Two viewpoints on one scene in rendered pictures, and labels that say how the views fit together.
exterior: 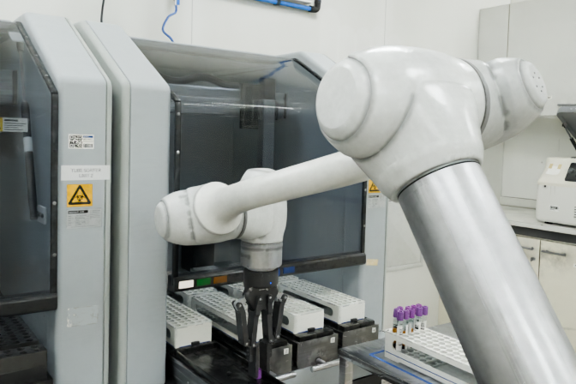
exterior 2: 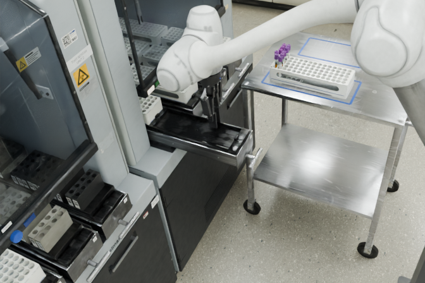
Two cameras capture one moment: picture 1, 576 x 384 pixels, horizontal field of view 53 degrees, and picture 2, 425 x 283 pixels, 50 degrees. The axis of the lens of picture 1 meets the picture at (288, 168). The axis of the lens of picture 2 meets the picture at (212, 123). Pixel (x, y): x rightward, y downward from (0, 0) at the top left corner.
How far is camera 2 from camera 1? 0.76 m
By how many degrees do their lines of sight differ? 44
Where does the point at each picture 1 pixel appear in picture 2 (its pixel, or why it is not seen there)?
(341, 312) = not seen: hidden behind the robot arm
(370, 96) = (406, 59)
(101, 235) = (100, 91)
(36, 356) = (96, 179)
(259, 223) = not seen: hidden behind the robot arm
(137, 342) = (134, 136)
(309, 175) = (276, 35)
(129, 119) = (88, 0)
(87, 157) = (76, 47)
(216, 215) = (209, 69)
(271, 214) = (219, 41)
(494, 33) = not seen: outside the picture
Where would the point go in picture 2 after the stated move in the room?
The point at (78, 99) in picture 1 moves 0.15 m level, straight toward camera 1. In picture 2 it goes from (57, 8) to (93, 26)
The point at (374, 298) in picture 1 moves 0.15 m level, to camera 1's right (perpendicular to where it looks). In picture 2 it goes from (228, 29) to (257, 19)
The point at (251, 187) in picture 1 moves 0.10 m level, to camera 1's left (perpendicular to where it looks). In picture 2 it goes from (237, 50) to (202, 63)
